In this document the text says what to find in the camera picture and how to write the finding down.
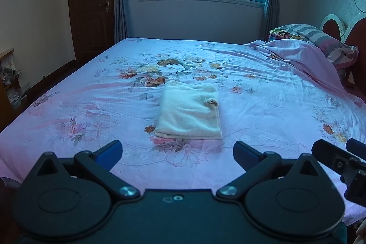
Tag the pink floral bed sheet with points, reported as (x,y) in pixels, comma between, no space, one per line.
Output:
(279,96)

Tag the striped floral pillow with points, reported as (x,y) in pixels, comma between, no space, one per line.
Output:
(339,54)

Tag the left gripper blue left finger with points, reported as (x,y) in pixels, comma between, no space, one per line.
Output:
(96,166)

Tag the person's right hand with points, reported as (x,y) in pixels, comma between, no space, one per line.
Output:
(361,233)

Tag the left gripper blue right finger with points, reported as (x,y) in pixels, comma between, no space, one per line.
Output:
(258,168)

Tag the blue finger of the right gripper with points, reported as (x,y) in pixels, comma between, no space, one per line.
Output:
(329,154)
(355,146)

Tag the cream white garment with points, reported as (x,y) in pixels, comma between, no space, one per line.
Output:
(189,111)

